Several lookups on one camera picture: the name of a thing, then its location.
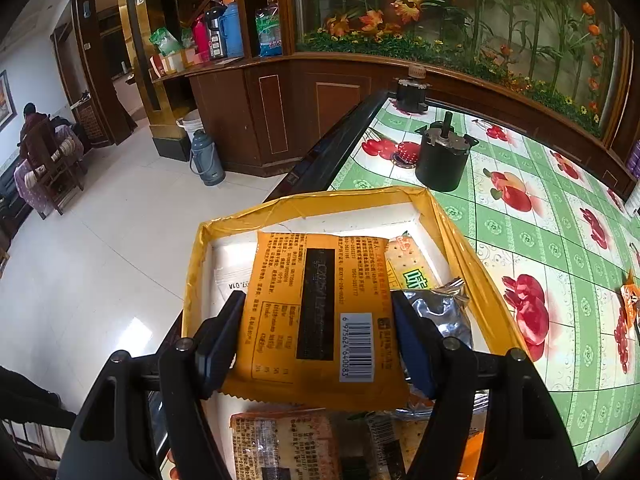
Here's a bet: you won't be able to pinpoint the large black motor cylinder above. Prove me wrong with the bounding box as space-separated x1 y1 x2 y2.
415 111 480 192

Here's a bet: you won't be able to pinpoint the red and white boxes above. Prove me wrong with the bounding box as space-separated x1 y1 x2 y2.
150 47 211 78

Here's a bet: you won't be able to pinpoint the small orange snack packet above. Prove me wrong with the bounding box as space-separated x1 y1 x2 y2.
619 270 640 331

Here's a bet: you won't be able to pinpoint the green plastic bag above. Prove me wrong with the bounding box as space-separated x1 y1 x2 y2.
149 27 183 58

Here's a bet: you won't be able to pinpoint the wooden counter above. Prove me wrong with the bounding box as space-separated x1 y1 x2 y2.
150 55 401 177

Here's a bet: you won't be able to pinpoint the wooden chair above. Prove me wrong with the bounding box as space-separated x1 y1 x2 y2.
20 120 86 216

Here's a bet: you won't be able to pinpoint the yellow cracker packet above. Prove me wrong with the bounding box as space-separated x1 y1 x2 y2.
385 231 433 291

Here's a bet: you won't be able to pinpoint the grey thermos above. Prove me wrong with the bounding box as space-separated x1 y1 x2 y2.
189 129 227 187

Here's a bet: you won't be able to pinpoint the large orange snack packet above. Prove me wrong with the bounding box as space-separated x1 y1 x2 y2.
220 231 416 408

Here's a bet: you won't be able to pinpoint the artificial flower display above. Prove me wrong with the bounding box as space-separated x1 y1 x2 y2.
295 0 626 136

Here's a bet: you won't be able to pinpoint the orange cracker packet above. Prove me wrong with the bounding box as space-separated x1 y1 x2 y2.
229 407 341 480

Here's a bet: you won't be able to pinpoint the blue thermos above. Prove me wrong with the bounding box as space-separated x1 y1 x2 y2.
220 0 246 59

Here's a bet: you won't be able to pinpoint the purple bottle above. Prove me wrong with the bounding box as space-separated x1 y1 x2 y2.
625 140 640 181

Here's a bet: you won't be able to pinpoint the framed wall picture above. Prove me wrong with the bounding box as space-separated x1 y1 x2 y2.
0 70 12 131

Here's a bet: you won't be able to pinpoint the green floral tablecloth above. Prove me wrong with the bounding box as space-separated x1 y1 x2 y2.
327 95 640 466

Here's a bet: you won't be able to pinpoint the white bucket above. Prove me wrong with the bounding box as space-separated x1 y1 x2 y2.
176 110 205 148

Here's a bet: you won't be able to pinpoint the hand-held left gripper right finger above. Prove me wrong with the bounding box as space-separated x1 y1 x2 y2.
391 291 583 480

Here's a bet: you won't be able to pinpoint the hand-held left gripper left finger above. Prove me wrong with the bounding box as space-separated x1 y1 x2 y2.
55 291 248 480

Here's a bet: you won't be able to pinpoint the red thermos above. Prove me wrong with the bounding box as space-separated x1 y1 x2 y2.
191 15 211 56

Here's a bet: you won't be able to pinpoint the black thermos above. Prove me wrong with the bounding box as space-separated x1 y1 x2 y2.
206 6 227 60

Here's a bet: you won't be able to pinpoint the silver foil snack packet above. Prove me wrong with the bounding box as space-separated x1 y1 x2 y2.
390 277 476 411

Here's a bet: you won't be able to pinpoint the yellow taped foam tray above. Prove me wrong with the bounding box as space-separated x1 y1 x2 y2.
180 185 531 480

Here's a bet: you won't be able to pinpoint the small black motor cylinder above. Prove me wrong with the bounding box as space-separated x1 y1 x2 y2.
393 66 432 113

